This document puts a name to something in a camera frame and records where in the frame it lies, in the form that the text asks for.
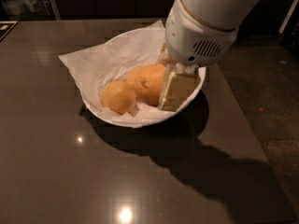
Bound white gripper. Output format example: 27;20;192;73
156;0;238;112

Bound orange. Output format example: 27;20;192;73
126;67;140;86
101;81;136;115
134;64;165;106

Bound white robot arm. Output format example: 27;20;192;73
159;0;261;111

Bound white bowl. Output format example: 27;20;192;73
81;26;207;129

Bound white paper napkin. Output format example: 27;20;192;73
58;20;176;129

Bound cluttered shelf in background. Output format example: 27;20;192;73
0;0;59;21

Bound black tablet at table corner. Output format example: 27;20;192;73
0;21;18;41

